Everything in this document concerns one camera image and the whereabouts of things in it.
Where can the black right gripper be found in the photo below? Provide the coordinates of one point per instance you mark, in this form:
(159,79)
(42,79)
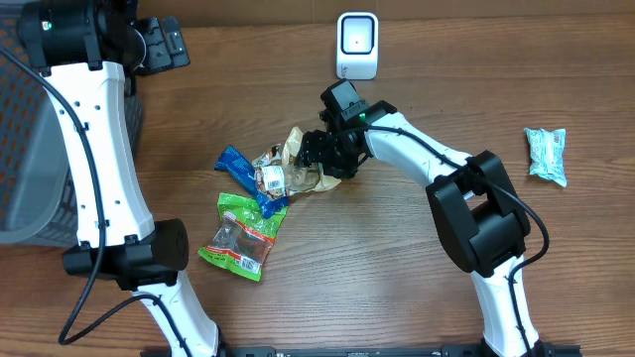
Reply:
(310,150)

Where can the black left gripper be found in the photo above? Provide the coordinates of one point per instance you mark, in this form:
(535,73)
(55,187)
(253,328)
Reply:
(166,54)

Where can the beige foil snack pouch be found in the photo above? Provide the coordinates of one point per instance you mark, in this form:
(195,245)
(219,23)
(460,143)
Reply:
(277,175)

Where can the blue snack bar wrapper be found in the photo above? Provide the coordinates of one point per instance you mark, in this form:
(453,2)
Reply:
(234,163)

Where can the mint green snack packet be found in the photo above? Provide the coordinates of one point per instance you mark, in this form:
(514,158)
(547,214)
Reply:
(547,154)

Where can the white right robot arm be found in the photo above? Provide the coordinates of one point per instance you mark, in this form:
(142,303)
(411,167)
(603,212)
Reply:
(481,222)

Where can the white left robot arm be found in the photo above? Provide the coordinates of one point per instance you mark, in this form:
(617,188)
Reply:
(87,56)

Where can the white barcode scanner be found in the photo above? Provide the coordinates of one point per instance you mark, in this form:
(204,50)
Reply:
(357,45)

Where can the grey plastic mesh basket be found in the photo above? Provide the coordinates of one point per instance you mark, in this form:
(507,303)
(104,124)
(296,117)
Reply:
(38,204)

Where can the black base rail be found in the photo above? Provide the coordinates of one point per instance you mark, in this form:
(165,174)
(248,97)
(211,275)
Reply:
(450,350)

